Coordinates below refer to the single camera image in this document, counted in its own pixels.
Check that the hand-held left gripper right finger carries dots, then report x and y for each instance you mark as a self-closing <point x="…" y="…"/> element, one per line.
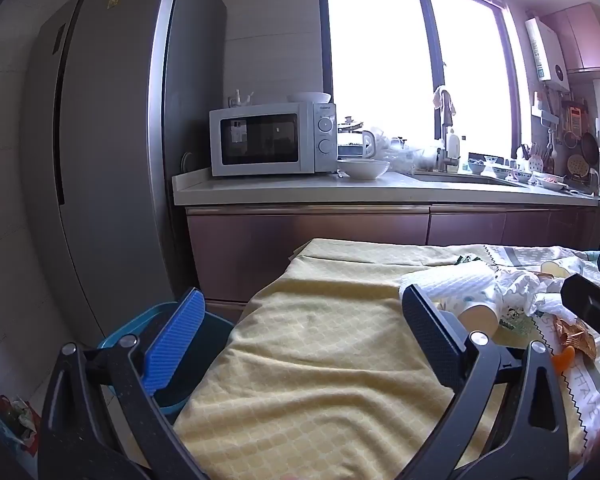
<point x="430" y="342"/>

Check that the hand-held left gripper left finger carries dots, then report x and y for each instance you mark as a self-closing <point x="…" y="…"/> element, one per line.
<point x="172" y="345"/>

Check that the blue trash bin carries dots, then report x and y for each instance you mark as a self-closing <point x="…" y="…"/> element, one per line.
<point x="210" y="340"/>

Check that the white blue-dotted paper cup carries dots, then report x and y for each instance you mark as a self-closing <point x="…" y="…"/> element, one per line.
<point x="476" y="316"/>
<point x="555" y="268"/>

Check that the orange peel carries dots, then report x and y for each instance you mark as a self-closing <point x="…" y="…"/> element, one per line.
<point x="562" y="361"/>

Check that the white tissue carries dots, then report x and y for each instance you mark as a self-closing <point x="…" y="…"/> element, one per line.
<point x="522" y="285"/>

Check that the clear green snack wrapper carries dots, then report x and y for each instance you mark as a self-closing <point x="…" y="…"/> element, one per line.
<point x="466" y="260"/>
<point x="519" y="327"/>

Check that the bronze foil wrapper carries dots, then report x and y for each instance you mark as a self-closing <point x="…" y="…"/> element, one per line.
<point x="577" y="339"/>

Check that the embossed white paper towel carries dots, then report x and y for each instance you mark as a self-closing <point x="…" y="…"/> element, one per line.
<point x="450" y="280"/>

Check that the white plate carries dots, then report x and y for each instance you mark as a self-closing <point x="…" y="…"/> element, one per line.
<point x="550" y="182"/>

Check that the hanging round strainer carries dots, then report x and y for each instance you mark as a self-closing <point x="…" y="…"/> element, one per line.
<point x="577" y="165"/>

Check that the yellow printed tablecloth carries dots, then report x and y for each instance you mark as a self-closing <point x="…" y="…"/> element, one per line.
<point x="320" y="360"/>

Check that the hanging dark pan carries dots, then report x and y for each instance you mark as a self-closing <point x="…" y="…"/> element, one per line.
<point x="588" y="146"/>

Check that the blue patterned small bowl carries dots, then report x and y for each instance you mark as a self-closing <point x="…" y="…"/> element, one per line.
<point x="521" y="176"/>
<point x="476" y="165"/>
<point x="500" y="173"/>

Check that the knife block with utensils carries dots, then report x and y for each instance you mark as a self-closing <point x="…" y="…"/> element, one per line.
<point x="535" y="160"/>

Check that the hanging grater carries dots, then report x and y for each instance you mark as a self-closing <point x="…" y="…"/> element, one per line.
<point x="575" y="117"/>

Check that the kitchen counter cabinet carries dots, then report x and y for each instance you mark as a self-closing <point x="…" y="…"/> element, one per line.
<point x="305" y="240"/>

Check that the kitchen sink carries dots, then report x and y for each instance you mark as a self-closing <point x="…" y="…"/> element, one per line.
<point x="465" y="178"/>

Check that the large white bowl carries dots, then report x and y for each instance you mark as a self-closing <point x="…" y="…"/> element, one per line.
<point x="364" y="169"/>

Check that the clear plastic bags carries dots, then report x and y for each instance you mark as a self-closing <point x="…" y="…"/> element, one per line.
<point x="412" y="152"/>

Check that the white soap bottle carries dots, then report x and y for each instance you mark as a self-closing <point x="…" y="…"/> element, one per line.
<point x="455" y="146"/>

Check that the white electric kettle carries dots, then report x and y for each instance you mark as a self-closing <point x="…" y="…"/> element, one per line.
<point x="372" y="145"/>

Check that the metal kitchen faucet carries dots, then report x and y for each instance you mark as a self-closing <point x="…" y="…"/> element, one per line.
<point x="446" y="125"/>

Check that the grey refrigerator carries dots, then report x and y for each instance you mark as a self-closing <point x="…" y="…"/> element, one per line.
<point x="115" y="135"/>

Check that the white water heater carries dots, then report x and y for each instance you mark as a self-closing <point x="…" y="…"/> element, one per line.
<point x="545" y="55"/>

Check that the white microwave oven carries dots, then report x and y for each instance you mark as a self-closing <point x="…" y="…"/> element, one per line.
<point x="265" y="140"/>

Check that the pot with lid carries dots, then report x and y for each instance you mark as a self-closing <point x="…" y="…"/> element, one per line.
<point x="349" y="125"/>

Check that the white ornament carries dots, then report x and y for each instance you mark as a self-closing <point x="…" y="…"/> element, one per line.
<point x="240" y="98"/>

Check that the small white bowl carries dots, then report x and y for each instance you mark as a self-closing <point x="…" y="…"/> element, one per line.
<point x="309" y="98"/>

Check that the dark-framed window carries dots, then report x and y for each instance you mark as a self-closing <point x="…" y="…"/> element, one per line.
<point x="420" y="60"/>

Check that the pink wall cabinet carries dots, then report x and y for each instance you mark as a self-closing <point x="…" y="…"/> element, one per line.
<point x="585" y="35"/>

